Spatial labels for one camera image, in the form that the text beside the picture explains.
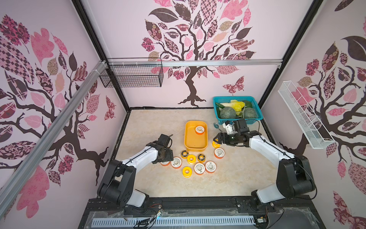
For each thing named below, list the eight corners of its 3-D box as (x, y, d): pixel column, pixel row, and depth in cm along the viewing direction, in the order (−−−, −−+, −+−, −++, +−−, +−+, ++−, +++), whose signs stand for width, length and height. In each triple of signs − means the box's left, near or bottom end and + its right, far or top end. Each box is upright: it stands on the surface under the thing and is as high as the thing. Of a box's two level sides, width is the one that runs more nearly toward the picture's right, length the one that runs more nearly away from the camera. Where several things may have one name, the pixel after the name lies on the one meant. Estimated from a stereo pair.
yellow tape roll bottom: (182, 177, 86) (182, 176, 84) (182, 168, 89) (182, 166, 88) (191, 177, 85) (191, 176, 84) (191, 168, 89) (191, 166, 88)
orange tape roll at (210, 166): (205, 172, 87) (206, 171, 85) (204, 162, 92) (205, 160, 90) (216, 172, 87) (217, 171, 85) (215, 162, 92) (215, 160, 90)
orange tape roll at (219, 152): (214, 158, 93) (215, 157, 91) (213, 149, 98) (213, 147, 96) (225, 158, 93) (226, 157, 91) (223, 149, 98) (224, 147, 96)
